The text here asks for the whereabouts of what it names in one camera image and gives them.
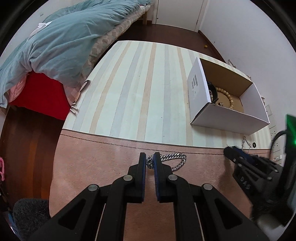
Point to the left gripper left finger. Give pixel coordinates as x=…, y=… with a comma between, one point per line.
x=97, y=213

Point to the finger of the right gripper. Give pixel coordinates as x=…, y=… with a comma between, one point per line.
x=238, y=156

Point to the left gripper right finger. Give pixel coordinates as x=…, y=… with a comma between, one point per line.
x=201, y=212

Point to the white cardboard box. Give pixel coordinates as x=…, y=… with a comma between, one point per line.
x=223, y=99

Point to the dark fuzzy stool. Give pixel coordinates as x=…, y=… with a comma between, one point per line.
x=29, y=215

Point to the pink slippers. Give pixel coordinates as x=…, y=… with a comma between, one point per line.
x=2, y=170

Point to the striped pink table cloth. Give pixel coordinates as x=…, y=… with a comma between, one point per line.
x=138, y=101

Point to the bed with red base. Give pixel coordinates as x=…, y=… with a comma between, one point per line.
x=46, y=76

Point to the white door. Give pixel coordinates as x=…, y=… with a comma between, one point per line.
x=184, y=14

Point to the teal blue duvet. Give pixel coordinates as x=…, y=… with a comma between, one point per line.
x=57, y=44

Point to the white paper on duvet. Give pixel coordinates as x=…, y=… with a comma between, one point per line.
x=40, y=27

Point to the white wall power strip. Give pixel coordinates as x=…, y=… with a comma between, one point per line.
x=272, y=130

